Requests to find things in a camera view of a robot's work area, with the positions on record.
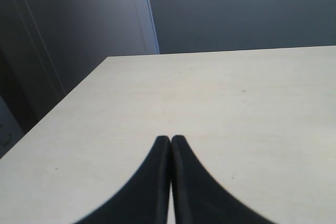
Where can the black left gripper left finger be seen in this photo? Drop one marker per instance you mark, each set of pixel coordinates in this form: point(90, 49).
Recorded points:
point(145, 196)

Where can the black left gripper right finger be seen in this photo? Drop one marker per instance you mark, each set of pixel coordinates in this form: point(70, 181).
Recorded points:
point(198, 197)

